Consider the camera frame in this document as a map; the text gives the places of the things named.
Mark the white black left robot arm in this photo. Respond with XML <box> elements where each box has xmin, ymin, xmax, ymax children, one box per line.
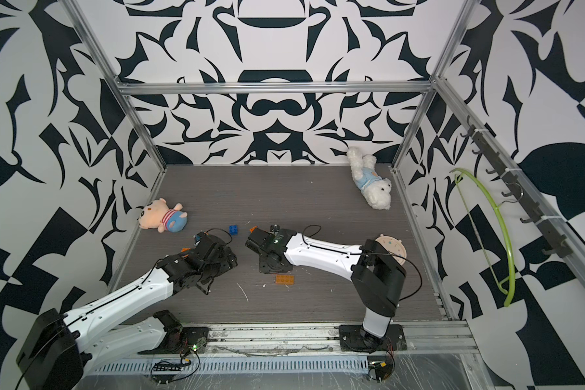
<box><xmin>16</xmin><ymin>232</ymin><xmax>237</xmax><ymax>389</ymax></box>

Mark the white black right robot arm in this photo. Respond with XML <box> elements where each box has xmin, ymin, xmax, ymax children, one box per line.
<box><xmin>245</xmin><ymin>225</ymin><xmax>407</xmax><ymax>341</ymax></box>

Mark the tan 2x4 lego plate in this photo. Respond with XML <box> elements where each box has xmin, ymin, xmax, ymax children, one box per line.
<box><xmin>275</xmin><ymin>275</ymin><xmax>295</xmax><ymax>286</ymax></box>

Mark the pink plush pig toy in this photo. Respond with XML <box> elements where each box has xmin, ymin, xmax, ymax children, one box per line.
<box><xmin>137</xmin><ymin>198</ymin><xmax>188</xmax><ymax>233</ymax></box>

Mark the white plush dog blue shirt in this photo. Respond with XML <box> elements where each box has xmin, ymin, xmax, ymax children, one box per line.
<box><xmin>346</xmin><ymin>147</ymin><xmax>392</xmax><ymax>211</ymax></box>

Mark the green plastic hoop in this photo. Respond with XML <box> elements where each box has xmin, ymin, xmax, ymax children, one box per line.
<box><xmin>450</xmin><ymin>167</ymin><xmax>516</xmax><ymax>307</ymax></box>

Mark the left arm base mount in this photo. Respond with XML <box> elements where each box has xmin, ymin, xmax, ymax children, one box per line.
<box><xmin>139</xmin><ymin>310</ymin><xmax>210</xmax><ymax>356</ymax></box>

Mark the white slotted cable duct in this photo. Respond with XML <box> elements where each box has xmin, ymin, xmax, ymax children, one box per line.
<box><xmin>94</xmin><ymin>355</ymin><xmax>369</xmax><ymax>375</ymax></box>

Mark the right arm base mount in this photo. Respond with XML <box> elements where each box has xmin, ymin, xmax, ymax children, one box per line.
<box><xmin>338</xmin><ymin>323</ymin><xmax>408</xmax><ymax>354</ymax></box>

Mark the black wall hook rack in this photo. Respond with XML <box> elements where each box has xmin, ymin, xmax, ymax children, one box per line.
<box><xmin>462</xmin><ymin>117</ymin><xmax>574</xmax><ymax>258</ymax></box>

